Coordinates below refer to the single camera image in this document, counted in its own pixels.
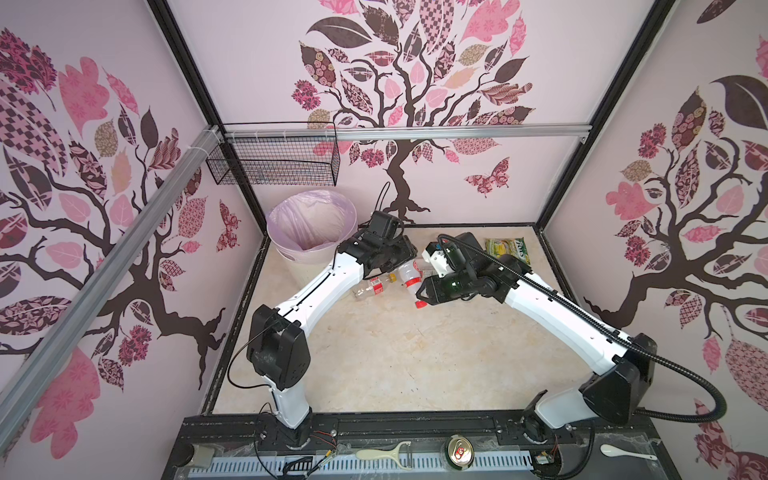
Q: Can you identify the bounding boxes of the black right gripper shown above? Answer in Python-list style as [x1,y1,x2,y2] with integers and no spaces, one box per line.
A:
[412,271,473,305]

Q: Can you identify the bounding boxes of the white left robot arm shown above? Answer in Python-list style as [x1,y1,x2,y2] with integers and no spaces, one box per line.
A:
[246,233,417,430]

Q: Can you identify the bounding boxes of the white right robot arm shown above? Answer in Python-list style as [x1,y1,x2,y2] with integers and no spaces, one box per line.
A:
[417,232,657,442]

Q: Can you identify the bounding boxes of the cream bin with pink liner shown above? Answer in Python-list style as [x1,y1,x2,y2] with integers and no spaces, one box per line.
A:
[267,189,358,287]

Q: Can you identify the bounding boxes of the clear bottle red label yellow cap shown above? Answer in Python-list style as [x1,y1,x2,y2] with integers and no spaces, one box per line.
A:
[352,273,396,300]

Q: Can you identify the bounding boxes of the green yellow snack bag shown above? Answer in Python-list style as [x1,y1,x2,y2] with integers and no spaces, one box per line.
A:
[485,238,531,265]

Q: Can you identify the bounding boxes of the crushed metal can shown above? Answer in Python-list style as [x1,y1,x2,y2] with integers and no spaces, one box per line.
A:
[444,434,476,471]

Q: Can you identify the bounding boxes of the cream vegetable peeler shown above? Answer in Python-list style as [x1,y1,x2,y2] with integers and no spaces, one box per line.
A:
[355,440,413,470]

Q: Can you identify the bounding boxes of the white plastic spoon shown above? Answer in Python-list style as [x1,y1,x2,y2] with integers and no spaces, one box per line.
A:
[600,444,658,461]

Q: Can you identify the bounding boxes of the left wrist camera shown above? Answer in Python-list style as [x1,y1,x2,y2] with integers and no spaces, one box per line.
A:
[366,210,403,242]

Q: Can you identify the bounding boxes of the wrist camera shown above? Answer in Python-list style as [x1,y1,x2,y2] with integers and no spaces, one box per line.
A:
[366,210,403,242]
[422,241,453,277]

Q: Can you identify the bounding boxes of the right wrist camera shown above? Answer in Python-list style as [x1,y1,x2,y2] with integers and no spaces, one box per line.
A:
[422,241,453,277]

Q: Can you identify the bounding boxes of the black wire mesh basket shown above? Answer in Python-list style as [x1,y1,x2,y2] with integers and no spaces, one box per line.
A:
[206,120,341,187]

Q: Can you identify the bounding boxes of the black flexible cable conduit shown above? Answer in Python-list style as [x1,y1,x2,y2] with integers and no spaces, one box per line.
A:
[437,233,728,424]

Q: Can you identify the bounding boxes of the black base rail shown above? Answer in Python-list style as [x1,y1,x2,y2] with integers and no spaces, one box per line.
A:
[174,410,529,451]

